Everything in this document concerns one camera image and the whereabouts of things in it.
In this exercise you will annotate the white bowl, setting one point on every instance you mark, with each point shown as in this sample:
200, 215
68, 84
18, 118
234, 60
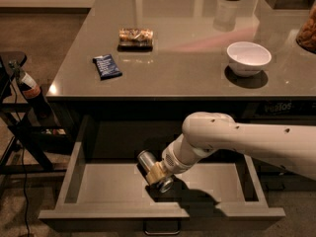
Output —
247, 58

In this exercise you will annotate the silver blue redbull can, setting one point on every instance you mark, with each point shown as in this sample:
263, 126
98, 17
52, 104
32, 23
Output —
147, 160

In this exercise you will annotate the open grey top drawer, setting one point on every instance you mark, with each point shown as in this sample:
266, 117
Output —
104, 188

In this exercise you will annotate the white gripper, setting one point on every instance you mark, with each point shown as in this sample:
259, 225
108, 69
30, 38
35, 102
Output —
172, 162

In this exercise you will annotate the jar of brown snacks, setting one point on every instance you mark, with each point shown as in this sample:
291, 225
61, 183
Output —
306, 37

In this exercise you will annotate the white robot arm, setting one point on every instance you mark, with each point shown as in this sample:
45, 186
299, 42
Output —
292, 147

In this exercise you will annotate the metal drawer handle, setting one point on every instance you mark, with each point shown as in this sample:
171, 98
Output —
162, 227

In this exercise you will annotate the cola bottle with red label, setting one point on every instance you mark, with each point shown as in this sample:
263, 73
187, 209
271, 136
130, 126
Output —
30, 90

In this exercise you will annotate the brown crinkled snack bag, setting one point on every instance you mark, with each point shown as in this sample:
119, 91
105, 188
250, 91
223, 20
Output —
135, 37

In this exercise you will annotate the blue snack packet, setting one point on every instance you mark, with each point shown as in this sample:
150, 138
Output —
106, 67

